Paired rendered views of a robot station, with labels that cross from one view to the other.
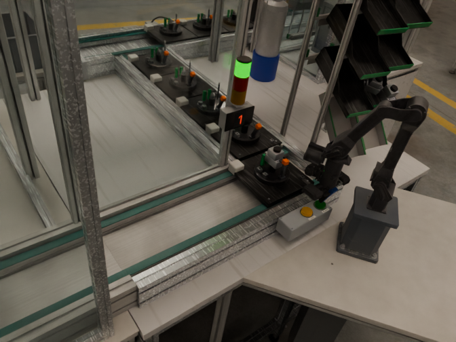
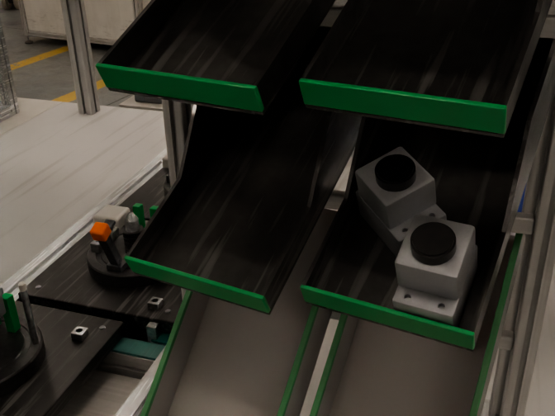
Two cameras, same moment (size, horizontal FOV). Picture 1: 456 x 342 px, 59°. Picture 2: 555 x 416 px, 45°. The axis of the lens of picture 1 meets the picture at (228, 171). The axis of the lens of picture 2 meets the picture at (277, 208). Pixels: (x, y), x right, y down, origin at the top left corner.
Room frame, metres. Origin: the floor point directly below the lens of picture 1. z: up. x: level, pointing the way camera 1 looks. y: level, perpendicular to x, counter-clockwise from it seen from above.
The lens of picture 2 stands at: (1.21, -0.89, 1.50)
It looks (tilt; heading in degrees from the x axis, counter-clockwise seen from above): 28 degrees down; 61
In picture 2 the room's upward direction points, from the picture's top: 1 degrees counter-clockwise
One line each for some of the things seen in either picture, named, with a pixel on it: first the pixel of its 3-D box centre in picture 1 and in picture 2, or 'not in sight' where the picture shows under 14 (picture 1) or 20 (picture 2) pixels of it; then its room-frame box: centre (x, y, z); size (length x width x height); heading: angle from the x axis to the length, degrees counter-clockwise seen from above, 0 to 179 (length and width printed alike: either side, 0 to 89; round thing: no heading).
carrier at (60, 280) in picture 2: (244, 127); (134, 236); (1.43, -0.04, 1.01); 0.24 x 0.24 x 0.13; 43
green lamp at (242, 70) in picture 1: (242, 67); not in sight; (1.20, 0.00, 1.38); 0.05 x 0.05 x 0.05
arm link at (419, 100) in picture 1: (396, 146); not in sight; (1.03, -0.49, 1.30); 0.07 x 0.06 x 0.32; 159
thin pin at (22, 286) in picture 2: not in sight; (28, 313); (1.26, -0.19, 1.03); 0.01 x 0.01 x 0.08
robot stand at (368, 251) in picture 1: (366, 224); not in sight; (1.02, -0.51, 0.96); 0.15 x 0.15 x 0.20; 79
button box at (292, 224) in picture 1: (304, 218); not in sight; (1.03, -0.30, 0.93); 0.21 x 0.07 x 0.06; 133
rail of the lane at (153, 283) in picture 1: (252, 231); not in sight; (0.95, -0.12, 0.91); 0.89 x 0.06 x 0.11; 133
